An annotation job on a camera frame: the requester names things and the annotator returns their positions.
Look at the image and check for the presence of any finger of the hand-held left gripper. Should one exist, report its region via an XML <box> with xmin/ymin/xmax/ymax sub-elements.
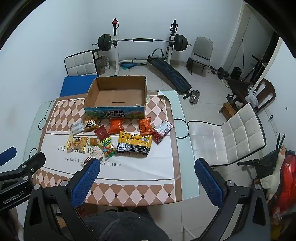
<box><xmin>0</xmin><ymin>152</ymin><xmax>46</xmax><ymax>183</ymax></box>
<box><xmin>0</xmin><ymin>147</ymin><xmax>17</xmax><ymax>166</ymax></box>

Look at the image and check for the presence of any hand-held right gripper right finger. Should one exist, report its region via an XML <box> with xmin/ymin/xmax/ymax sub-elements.
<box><xmin>194</xmin><ymin>158</ymin><xmax>271</xmax><ymax>241</ymax></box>

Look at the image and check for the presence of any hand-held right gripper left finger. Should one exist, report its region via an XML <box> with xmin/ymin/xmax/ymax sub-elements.
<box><xmin>24</xmin><ymin>158</ymin><xmax>102</xmax><ymax>241</ymax></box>

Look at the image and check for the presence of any white wafer packet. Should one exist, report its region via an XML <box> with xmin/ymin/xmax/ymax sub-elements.
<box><xmin>81</xmin><ymin>148</ymin><xmax>102</xmax><ymax>166</ymax></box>

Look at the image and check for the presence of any green candy packet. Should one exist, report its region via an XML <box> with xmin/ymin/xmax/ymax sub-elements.
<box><xmin>98</xmin><ymin>137</ymin><xmax>116</xmax><ymax>160</ymax></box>

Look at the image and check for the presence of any yellow biscuit packet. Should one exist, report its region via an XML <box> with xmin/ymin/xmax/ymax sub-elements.
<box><xmin>68</xmin><ymin>134</ymin><xmax>89</xmax><ymax>152</ymax></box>

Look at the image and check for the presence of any dark red snack packet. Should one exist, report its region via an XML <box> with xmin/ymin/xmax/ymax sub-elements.
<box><xmin>94</xmin><ymin>125</ymin><xmax>109</xmax><ymax>141</ymax></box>

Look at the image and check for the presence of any white grey snack packet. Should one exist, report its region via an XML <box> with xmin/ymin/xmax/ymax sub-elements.
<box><xmin>70</xmin><ymin>120</ymin><xmax>84</xmax><ymax>135</ymax></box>

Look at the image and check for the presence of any panda print snack packet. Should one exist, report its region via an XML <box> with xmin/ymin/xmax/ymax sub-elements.
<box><xmin>84</xmin><ymin>117</ymin><xmax>99</xmax><ymax>131</ymax></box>

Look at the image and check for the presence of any yellow black snack packet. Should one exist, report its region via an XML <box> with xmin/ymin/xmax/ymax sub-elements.
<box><xmin>116</xmin><ymin>131</ymin><xmax>153</xmax><ymax>156</ymax></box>

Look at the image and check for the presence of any orange snack packet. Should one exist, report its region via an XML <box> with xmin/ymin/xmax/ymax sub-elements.
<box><xmin>138</xmin><ymin>118</ymin><xmax>153</xmax><ymax>136</ymax></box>
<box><xmin>107</xmin><ymin>118</ymin><xmax>125</xmax><ymax>135</ymax></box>

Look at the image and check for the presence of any red white snack packet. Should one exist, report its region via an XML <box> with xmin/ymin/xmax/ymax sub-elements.
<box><xmin>153</xmin><ymin>120</ymin><xmax>174</xmax><ymax>144</ymax></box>

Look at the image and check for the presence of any cardboard box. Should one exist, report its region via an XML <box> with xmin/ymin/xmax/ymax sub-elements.
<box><xmin>83</xmin><ymin>75</ymin><xmax>147</xmax><ymax>119</ymax></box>

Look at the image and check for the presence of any person's left forearm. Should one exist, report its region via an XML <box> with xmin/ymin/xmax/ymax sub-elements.
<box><xmin>0</xmin><ymin>207</ymin><xmax>23</xmax><ymax>241</ymax></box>

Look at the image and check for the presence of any person's dark fleece clothing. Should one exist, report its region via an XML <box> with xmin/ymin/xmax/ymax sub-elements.
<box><xmin>83</xmin><ymin>207</ymin><xmax>169</xmax><ymax>241</ymax></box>

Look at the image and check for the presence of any white padded chair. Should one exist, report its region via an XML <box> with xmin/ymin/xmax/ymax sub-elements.
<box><xmin>187</xmin><ymin>103</ymin><xmax>266</xmax><ymax>167</ymax></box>
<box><xmin>65</xmin><ymin>50</ymin><xmax>100</xmax><ymax>77</ymax></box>

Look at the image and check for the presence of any white stuffed duck toy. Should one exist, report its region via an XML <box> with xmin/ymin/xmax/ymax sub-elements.
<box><xmin>260</xmin><ymin>146</ymin><xmax>287</xmax><ymax>200</ymax></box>

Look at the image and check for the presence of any wooden stool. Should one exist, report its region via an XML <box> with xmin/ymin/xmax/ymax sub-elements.
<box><xmin>218</xmin><ymin>102</ymin><xmax>238</xmax><ymax>120</ymax></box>

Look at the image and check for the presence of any red bag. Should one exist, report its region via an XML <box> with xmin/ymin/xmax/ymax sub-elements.
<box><xmin>270</xmin><ymin>151</ymin><xmax>296</xmax><ymax>223</ymax></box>

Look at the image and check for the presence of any blue cushion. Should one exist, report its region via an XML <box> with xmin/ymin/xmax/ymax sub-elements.
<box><xmin>60</xmin><ymin>75</ymin><xmax>99</xmax><ymax>98</ymax></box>

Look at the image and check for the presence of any white plastic bag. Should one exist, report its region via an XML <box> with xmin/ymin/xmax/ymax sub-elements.
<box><xmin>245</xmin><ymin>89</ymin><xmax>258</xmax><ymax>108</ymax></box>

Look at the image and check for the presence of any dark wooden table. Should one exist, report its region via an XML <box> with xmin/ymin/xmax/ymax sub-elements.
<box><xmin>228</xmin><ymin>77</ymin><xmax>252</xmax><ymax>95</ymax></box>

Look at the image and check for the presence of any wooden chair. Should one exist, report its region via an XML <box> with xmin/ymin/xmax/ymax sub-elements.
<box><xmin>233</xmin><ymin>78</ymin><xmax>276</xmax><ymax>114</ymax></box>

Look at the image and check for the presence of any black plate dumbbell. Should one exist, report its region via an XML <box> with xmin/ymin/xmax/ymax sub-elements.
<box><xmin>209</xmin><ymin>66</ymin><xmax>229</xmax><ymax>79</ymax></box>

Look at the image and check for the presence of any black speaker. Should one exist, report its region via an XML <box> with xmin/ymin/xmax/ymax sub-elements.
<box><xmin>231</xmin><ymin>67</ymin><xmax>242</xmax><ymax>80</ymax></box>

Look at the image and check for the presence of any black sit-up bench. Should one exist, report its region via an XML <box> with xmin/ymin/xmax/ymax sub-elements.
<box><xmin>148</xmin><ymin>48</ymin><xmax>192</xmax><ymax>96</ymax></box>

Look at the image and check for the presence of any glass jar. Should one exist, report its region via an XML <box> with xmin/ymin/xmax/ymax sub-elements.
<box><xmin>96</xmin><ymin>56</ymin><xmax>105</xmax><ymax>75</ymax></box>

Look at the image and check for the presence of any black exercise stand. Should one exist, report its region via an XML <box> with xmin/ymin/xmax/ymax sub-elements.
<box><xmin>242</xmin><ymin>38</ymin><xmax>265</xmax><ymax>81</ymax></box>

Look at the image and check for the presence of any white barbell rack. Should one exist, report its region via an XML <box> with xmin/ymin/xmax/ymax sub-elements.
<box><xmin>112</xmin><ymin>18</ymin><xmax>178</xmax><ymax>77</ymax></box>

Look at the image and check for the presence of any grey chair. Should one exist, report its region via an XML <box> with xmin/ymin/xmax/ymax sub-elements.
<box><xmin>187</xmin><ymin>37</ymin><xmax>213</xmax><ymax>75</ymax></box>

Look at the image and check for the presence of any barbell with black plates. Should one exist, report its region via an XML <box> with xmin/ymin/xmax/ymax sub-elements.
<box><xmin>92</xmin><ymin>34</ymin><xmax>192</xmax><ymax>52</ymax></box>

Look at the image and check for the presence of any white door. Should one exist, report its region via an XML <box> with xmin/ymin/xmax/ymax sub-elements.
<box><xmin>225</xmin><ymin>5</ymin><xmax>273</xmax><ymax>77</ymax></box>

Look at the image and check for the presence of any black metal frame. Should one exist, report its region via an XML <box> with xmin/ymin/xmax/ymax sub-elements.
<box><xmin>238</xmin><ymin>133</ymin><xmax>287</xmax><ymax>180</ymax></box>

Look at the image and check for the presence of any white wall socket strip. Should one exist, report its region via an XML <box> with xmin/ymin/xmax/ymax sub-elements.
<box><xmin>266</xmin><ymin>108</ymin><xmax>278</xmax><ymax>135</ymax></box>

